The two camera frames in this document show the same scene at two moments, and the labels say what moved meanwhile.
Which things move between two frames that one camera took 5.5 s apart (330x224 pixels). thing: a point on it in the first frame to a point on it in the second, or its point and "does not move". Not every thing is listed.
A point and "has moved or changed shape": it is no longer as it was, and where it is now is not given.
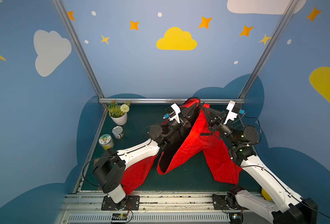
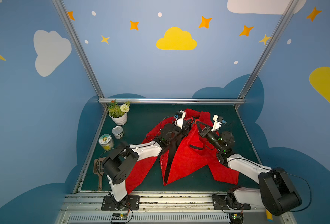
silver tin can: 118,132 does not move
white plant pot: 120,121 does not move
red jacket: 182,142 has moved or changed shape
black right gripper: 218,119 to 205,131
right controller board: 236,218 does not move
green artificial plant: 116,110 does not move
